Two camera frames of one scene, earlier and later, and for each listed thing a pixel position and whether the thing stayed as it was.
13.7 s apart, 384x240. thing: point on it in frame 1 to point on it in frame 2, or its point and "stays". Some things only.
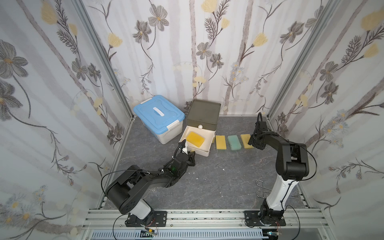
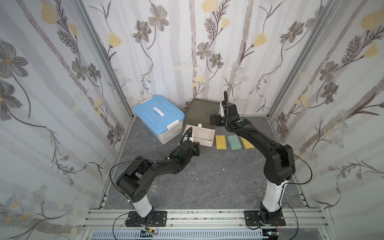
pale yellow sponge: (245, 138) stays
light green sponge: (234, 142) stays
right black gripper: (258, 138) to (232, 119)
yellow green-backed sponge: (220, 142) stays
